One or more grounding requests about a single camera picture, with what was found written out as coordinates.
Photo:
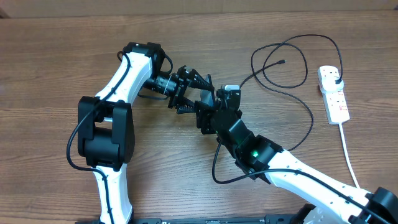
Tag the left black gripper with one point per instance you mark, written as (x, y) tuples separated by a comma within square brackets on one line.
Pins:
[(180, 89)]

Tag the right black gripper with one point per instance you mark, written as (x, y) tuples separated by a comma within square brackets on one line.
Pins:
[(206, 114)]

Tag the Samsung Galaxy smartphone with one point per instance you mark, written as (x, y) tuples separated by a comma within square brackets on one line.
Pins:
[(207, 96)]

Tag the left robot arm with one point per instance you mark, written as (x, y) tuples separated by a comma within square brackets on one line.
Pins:
[(105, 126)]

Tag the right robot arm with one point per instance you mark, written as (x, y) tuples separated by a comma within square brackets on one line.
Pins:
[(260, 158)]

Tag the white charger adapter plug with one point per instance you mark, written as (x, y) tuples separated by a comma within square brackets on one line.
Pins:
[(331, 85)]

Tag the white power strip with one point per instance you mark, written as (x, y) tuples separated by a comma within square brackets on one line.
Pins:
[(335, 103)]

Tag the cardboard backdrop panel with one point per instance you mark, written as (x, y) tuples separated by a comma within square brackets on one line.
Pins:
[(78, 8)]

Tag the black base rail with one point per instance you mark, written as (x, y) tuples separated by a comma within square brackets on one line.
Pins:
[(267, 219)]

